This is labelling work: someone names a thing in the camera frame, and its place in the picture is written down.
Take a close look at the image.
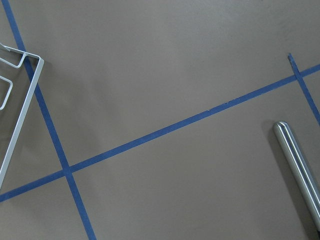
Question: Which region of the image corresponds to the steel muddler with black tip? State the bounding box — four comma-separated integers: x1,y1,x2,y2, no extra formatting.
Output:
273,121,320,230

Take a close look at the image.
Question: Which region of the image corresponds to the white wire cup rack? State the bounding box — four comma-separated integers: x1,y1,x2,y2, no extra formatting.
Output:
0,44,45,185

